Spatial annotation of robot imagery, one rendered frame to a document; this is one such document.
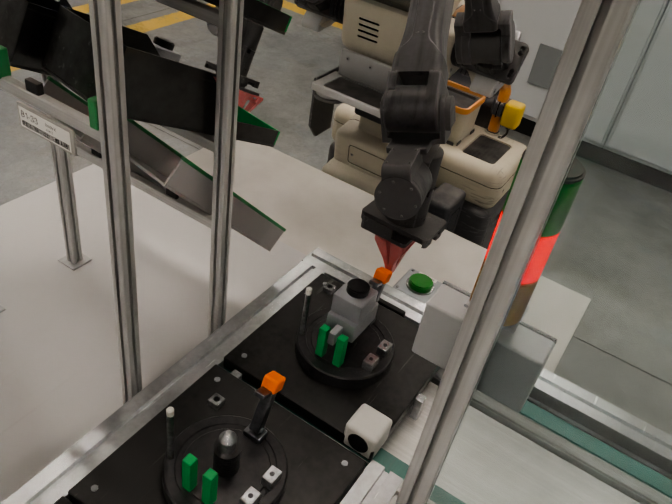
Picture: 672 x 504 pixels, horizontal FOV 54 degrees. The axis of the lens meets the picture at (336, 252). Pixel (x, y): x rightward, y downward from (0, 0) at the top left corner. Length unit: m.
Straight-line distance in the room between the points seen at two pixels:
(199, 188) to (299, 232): 0.48
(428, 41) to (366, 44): 0.70
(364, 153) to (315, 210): 0.29
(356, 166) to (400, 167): 0.91
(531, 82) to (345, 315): 3.13
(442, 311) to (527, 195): 0.17
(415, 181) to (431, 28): 0.20
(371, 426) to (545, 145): 0.47
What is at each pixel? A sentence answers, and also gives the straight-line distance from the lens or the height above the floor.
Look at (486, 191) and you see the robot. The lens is 1.82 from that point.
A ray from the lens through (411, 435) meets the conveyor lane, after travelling 0.94.
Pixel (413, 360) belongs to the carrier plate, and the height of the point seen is 0.97.
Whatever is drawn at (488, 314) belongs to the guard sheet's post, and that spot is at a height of 1.29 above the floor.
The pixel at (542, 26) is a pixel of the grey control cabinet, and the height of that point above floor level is 0.61.
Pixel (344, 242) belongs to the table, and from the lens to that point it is 1.31.
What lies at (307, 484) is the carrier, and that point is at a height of 0.97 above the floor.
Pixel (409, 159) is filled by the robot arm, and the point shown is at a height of 1.28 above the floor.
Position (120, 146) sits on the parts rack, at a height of 1.30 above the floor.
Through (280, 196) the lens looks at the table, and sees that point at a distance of 1.42.
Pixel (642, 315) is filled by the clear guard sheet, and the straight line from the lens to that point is 0.54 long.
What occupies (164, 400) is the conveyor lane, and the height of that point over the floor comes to 0.96.
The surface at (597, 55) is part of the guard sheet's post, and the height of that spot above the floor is 1.51.
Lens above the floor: 1.65
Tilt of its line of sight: 38 degrees down
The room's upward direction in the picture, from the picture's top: 11 degrees clockwise
